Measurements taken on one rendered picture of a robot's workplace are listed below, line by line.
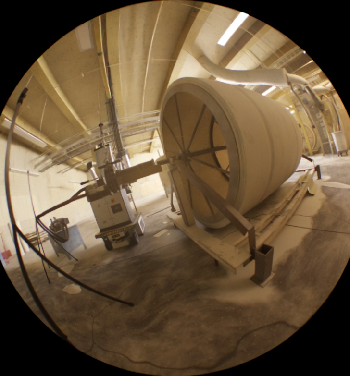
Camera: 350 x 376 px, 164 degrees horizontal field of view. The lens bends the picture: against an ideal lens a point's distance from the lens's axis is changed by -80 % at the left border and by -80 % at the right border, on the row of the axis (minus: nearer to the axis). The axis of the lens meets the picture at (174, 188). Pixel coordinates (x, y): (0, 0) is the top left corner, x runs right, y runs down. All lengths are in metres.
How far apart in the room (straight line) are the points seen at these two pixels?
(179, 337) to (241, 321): 0.30
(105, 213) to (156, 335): 1.63
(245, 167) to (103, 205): 1.77
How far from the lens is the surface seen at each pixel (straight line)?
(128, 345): 0.84
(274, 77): 5.00
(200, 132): 2.38
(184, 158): 1.30
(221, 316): 0.74
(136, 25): 6.34
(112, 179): 1.15
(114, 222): 1.88
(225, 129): 0.77
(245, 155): 0.70
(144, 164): 1.22
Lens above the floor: 0.68
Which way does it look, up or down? 3 degrees down
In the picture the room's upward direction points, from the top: 18 degrees counter-clockwise
